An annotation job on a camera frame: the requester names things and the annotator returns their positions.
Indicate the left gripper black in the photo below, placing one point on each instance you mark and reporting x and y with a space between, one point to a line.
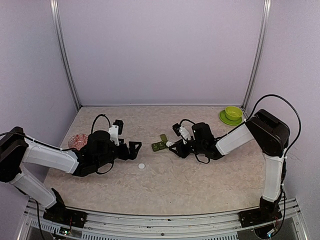
132 153

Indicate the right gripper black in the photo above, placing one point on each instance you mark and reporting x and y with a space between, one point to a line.
182 152

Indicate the green weekly pill organizer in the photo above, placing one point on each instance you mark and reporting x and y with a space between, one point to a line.
161 145

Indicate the white front bottle cap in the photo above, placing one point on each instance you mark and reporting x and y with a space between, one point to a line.
141 166

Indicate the white pill bottle front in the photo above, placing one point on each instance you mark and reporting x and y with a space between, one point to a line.
169 143

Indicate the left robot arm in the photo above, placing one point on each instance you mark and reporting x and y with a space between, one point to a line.
17 148

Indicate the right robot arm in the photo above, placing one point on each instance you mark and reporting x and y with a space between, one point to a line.
270 133

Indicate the red patterned white bowl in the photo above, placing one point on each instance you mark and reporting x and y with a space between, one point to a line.
78 141

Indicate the green saucer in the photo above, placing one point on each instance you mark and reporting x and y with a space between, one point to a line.
224 119

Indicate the green bowl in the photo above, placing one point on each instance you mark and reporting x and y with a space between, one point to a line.
233 113

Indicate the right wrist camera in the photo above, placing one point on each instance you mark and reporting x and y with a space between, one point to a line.
182 132

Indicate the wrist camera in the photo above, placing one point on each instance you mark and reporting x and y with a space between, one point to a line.
182 132
115 130

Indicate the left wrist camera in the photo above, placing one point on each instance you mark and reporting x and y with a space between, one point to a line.
115 130

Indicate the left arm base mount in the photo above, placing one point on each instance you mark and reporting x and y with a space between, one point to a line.
65 216

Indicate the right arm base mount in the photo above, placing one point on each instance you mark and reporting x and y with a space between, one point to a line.
255 216

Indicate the front aluminium rail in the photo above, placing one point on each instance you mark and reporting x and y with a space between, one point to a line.
227 225

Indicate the right aluminium frame post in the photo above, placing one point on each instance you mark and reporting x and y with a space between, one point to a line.
258 53

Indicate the aluminium frame post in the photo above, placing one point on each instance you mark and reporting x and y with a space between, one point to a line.
258 53
54 5

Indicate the left aluminium frame post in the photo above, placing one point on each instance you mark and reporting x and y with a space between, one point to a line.
54 5

